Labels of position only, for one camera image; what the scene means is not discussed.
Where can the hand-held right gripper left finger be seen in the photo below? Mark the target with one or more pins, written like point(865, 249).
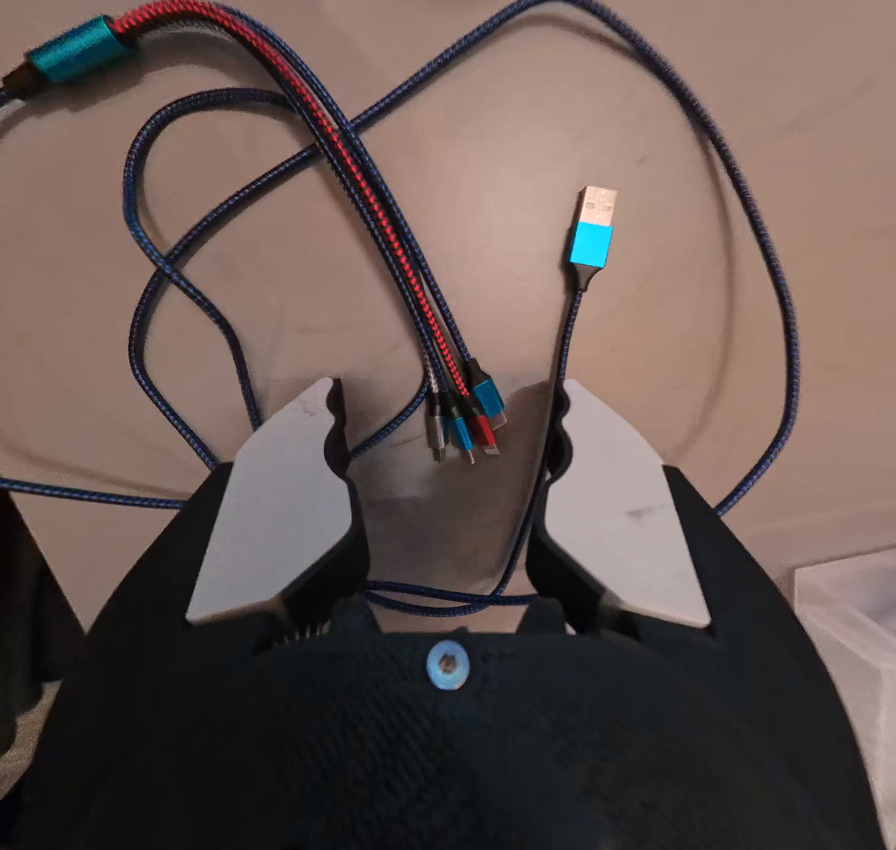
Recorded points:
point(280, 514)

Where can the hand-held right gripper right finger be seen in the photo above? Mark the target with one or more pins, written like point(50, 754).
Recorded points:
point(623, 521)

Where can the clear plastic bin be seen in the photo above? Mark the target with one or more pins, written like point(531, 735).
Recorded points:
point(847, 619)

